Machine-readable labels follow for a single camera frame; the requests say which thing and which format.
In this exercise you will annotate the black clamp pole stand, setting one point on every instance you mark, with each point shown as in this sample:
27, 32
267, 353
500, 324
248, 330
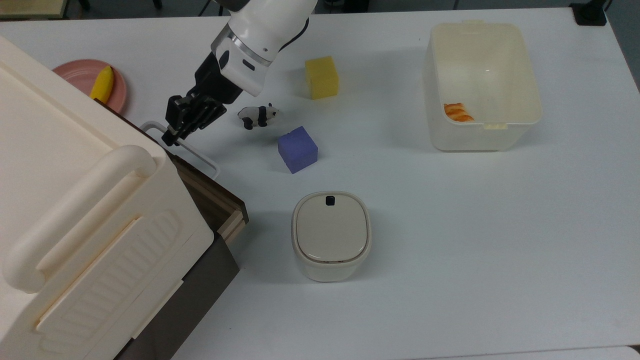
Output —
590, 12

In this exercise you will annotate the wooden side table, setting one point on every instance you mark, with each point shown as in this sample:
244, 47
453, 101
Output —
30, 7

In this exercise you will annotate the purple cube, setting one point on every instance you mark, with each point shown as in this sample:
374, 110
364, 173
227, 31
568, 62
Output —
297, 150

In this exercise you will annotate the brown drawer housing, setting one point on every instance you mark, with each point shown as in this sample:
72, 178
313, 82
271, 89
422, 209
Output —
200, 290

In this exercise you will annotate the yellow banana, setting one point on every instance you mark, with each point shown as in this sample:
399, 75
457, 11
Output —
102, 85

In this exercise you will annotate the toy bread with orange topping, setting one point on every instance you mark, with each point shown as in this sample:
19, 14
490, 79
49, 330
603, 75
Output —
457, 112

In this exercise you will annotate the yellow cube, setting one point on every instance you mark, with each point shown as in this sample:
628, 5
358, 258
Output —
322, 77

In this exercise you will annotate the white plastic storage box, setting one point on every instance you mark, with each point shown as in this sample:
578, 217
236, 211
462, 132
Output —
482, 135

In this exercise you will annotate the cream lidded trash bin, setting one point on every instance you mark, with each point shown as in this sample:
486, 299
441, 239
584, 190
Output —
331, 235

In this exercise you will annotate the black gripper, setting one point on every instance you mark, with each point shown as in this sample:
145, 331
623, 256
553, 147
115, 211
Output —
207, 97

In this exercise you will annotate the pink plate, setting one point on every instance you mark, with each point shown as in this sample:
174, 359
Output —
75, 75

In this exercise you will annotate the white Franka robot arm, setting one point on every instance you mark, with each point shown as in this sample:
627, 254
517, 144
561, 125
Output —
265, 35

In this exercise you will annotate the panda figurine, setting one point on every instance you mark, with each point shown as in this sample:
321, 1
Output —
257, 116

